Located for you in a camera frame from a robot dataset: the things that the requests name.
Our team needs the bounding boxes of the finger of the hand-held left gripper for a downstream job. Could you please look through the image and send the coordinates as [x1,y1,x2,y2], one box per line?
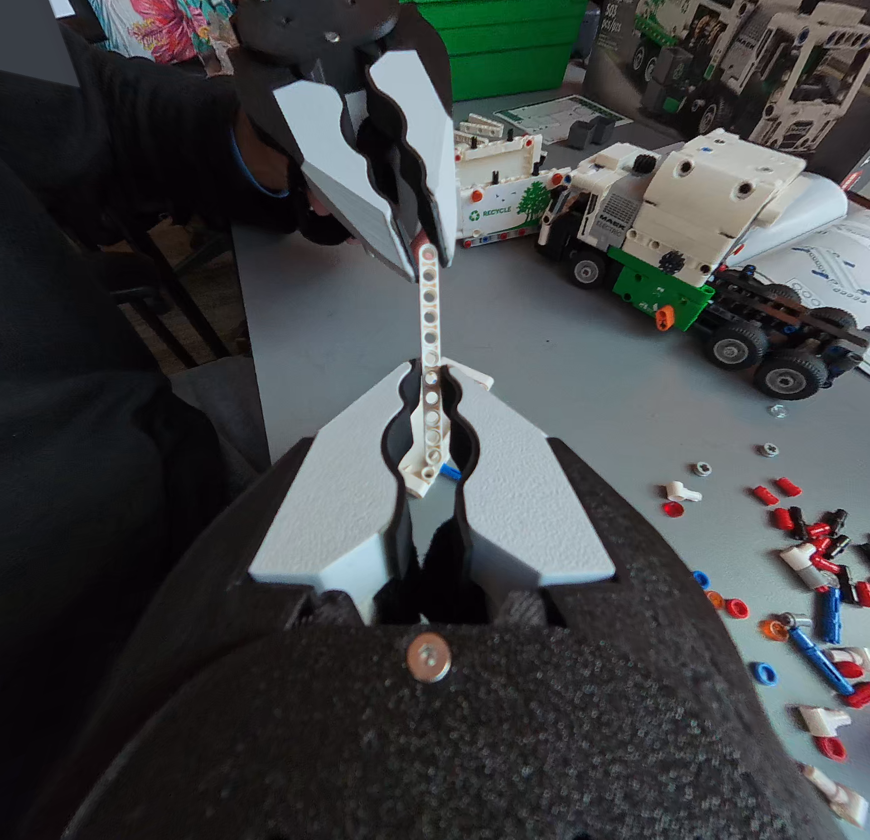
[366,49,456,270]
[272,79,419,284]

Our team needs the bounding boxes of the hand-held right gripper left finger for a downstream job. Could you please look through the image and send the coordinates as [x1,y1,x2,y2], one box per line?
[249,359,419,628]

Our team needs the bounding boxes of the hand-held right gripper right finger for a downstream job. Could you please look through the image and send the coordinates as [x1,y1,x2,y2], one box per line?
[447,362,618,614]

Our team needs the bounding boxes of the short white lego beam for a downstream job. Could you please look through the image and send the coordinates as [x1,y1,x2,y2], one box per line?
[397,361,495,499]

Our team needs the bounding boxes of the long white lego beam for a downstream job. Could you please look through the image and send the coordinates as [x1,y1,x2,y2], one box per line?
[416,242,456,463]

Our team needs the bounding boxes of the person's left forearm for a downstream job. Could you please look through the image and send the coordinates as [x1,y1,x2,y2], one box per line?
[0,24,303,232]

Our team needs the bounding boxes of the group of loose lego beams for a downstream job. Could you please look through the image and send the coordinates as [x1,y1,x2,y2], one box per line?
[457,113,507,145]

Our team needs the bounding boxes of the white lego recycling container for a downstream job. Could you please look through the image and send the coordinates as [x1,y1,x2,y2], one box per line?
[454,133,572,248]

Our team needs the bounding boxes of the white green lego truck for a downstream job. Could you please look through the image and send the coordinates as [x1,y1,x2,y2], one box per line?
[537,128,870,402]

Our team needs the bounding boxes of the scattered small lego pins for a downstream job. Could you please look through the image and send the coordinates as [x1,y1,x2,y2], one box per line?
[662,405,870,829]

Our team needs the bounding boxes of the lego set box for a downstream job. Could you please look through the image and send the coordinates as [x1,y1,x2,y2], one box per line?
[585,0,870,160]

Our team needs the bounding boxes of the person's left hand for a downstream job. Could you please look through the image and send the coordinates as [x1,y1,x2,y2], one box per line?
[234,116,371,248]

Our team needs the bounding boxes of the green plastic bin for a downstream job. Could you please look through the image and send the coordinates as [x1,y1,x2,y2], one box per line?
[377,0,595,103]

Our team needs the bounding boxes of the green white printed sheet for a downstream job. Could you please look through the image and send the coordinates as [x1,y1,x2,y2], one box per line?
[493,94,633,144]

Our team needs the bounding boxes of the floral printed fabric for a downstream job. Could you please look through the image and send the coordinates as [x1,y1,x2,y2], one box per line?
[85,0,239,66]

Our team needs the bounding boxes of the black office chair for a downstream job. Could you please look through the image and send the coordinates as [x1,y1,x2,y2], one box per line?
[95,204,239,372]

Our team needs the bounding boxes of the person's black clothing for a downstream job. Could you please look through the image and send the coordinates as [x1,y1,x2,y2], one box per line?
[0,160,273,840]

